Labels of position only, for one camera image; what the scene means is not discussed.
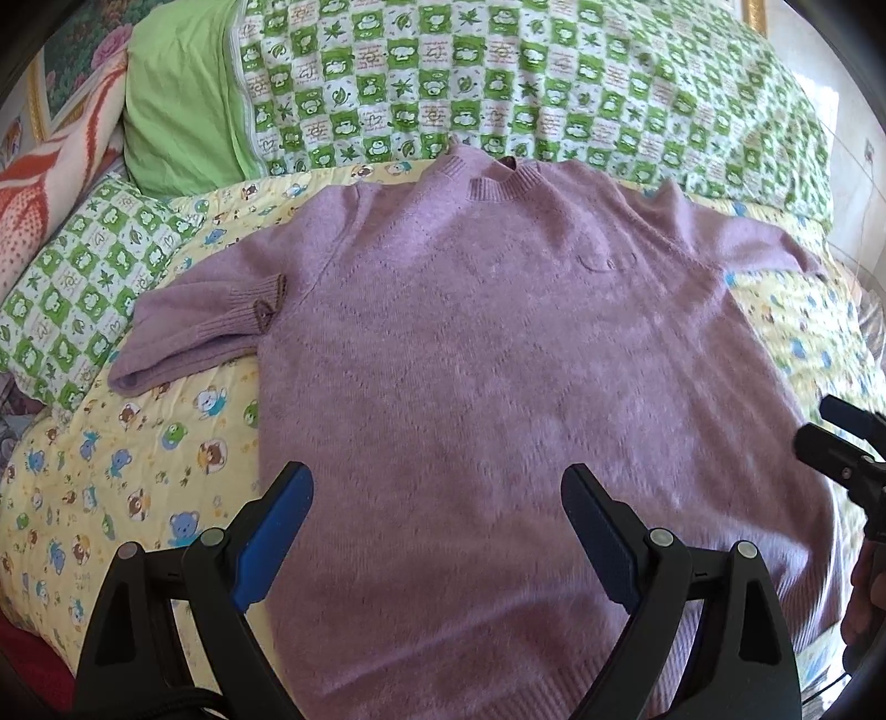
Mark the purple knit sweater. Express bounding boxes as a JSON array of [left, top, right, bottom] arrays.
[[108, 146, 844, 718]]

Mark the right hand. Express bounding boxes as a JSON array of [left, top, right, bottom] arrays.
[[841, 542, 886, 645]]

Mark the red cloth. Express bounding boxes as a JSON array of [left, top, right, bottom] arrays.
[[2, 616, 75, 712]]

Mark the green checkered pillow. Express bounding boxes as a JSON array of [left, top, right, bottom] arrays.
[[2, 176, 197, 421]]

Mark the green checkered quilt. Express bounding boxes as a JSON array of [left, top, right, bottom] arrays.
[[121, 0, 835, 230]]

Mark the red white floral blanket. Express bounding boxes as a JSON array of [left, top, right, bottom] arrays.
[[2, 49, 128, 294]]

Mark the floral headboard picture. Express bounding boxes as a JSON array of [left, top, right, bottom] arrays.
[[25, 0, 162, 142]]

